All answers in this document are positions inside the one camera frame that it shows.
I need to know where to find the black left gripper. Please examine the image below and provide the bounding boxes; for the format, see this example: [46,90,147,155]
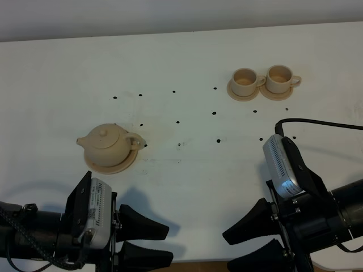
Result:
[55,192,174,272]

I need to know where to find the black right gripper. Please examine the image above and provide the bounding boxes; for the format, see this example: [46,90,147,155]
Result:
[222,180,352,272]

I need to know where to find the beige teapot with lid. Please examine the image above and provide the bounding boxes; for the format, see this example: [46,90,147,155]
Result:
[76,124,146,167]

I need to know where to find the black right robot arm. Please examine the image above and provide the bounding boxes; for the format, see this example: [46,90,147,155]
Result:
[222,180,362,271]

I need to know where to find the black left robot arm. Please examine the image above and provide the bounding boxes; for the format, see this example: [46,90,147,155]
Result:
[1,193,174,271]

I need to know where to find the beige round teapot saucer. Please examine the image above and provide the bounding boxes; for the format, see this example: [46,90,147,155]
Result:
[83,147,138,175]

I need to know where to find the right beige cup saucer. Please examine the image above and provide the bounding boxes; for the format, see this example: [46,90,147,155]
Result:
[259,84,293,101]

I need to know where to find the beige cup saucer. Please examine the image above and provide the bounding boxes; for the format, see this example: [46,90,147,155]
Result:
[226,81,259,101]
[259,84,293,101]

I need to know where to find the left beige cup saucer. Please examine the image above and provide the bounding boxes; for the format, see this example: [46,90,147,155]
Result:
[226,81,259,101]

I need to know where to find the left beige teacup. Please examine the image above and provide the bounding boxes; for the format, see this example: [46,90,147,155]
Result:
[231,68,266,97]

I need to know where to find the beige teacup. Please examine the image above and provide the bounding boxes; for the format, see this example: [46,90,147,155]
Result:
[265,65,302,94]
[231,68,266,97]

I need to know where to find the right beige teacup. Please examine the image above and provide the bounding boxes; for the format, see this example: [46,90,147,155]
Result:
[265,65,302,94]

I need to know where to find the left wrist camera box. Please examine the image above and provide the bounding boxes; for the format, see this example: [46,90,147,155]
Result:
[64,171,112,249]

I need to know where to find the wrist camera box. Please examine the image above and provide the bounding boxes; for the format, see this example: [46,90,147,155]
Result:
[64,171,112,249]
[263,134,327,199]

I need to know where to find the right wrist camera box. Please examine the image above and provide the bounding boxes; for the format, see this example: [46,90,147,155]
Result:
[263,134,327,199]

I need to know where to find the black braided left cable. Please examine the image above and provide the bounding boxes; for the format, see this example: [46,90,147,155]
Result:
[0,205,85,270]

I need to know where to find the black right camera cable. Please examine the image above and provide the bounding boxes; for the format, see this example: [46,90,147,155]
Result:
[275,118,363,137]

